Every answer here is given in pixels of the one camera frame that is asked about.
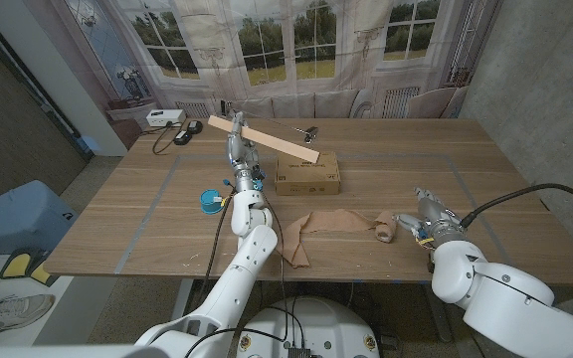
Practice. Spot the beige arm wrap bandage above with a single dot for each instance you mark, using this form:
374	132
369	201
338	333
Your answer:
336	221

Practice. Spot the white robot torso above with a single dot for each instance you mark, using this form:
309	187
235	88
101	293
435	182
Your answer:
326	328

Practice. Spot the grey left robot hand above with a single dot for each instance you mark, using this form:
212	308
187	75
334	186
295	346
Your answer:
244	159

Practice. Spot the printed window backdrop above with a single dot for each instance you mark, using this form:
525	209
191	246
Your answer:
276	50

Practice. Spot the grey sneaker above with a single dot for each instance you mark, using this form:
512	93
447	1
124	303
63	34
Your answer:
18	313

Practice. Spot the brown cardboard box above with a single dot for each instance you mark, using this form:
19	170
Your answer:
306	179

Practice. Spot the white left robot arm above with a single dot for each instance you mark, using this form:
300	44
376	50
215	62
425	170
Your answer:
247	258

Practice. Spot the white power strip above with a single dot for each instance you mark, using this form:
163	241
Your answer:
164	118

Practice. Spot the blue plastic bin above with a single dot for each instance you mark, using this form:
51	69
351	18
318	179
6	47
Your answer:
13	214

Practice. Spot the black power adapter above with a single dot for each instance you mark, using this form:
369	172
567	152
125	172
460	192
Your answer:
182	137
195	127

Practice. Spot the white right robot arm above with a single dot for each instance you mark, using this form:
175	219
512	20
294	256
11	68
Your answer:
505	298

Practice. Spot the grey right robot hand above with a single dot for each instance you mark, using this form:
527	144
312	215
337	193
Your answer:
436	219

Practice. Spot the grey table leg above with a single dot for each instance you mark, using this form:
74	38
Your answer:
182	298

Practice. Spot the wooden stand with metal rod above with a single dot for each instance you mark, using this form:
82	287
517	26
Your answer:
276	142

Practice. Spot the blue cup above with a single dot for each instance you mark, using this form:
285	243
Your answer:
211	203

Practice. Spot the yellow black foot pedal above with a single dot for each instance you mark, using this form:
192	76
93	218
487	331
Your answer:
15	266
45	271

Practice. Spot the white floor platform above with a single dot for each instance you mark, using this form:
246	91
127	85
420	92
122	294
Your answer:
82	308

